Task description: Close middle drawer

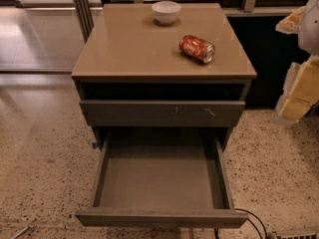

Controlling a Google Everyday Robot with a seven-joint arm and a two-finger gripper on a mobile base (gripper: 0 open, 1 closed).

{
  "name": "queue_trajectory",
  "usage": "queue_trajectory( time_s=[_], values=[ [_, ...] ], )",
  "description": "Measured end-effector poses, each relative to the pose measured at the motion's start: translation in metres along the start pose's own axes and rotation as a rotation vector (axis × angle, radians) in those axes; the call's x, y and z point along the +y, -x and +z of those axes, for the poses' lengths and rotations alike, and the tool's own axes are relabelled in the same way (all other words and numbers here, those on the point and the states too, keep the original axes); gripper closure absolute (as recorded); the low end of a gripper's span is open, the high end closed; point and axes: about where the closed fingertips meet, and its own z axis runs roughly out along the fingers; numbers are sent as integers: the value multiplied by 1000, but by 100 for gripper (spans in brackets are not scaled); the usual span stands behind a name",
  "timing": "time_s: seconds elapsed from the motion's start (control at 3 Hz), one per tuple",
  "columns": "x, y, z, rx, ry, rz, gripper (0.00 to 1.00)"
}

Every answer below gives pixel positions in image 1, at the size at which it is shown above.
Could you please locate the grey window frame post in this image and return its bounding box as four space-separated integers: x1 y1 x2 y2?
73 0 94 41

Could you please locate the white ceramic bowl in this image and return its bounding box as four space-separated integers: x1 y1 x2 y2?
152 1 181 25

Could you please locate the grey drawer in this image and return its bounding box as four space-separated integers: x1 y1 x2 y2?
80 100 245 127
76 139 248 228

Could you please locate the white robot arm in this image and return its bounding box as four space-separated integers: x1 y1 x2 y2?
275 0 319 125

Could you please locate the black cable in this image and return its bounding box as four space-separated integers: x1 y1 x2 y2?
213 208 269 239

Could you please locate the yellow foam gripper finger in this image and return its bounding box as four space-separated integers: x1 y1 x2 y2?
274 5 319 123

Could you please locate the red soda can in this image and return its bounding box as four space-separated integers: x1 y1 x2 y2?
178 35 215 64

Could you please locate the grey drawer cabinet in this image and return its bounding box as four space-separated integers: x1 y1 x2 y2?
72 3 256 145

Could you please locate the grey top drawer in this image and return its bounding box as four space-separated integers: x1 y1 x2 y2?
80 100 245 127

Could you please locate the blue tape piece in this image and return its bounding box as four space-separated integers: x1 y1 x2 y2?
92 142 99 149

